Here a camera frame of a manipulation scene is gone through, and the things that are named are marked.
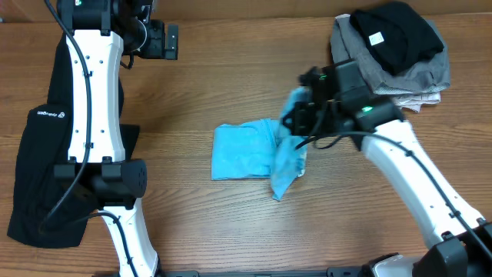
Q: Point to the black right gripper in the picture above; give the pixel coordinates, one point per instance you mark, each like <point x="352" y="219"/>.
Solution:
<point x="297" y="115"/>

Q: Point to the black garment at left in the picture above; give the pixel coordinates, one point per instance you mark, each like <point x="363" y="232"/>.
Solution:
<point x="39" y="219"/>

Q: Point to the folded grey garment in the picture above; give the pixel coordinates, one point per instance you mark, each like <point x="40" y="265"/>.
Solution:
<point x="384" y="73"/>

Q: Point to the light blue t-shirt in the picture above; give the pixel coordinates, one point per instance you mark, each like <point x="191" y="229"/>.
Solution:
<point x="261" y="149"/>

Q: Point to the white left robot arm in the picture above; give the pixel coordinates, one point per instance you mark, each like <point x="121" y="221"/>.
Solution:
<point x="98" y="169"/>

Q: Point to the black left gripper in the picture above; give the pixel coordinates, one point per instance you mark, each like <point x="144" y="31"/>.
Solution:
<point x="156" y="49"/>

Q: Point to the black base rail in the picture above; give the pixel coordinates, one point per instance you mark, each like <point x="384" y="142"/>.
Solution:
<point x="261" y="273"/>

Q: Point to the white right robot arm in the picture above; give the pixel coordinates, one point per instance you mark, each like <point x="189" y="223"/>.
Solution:
<point x="457" y="236"/>

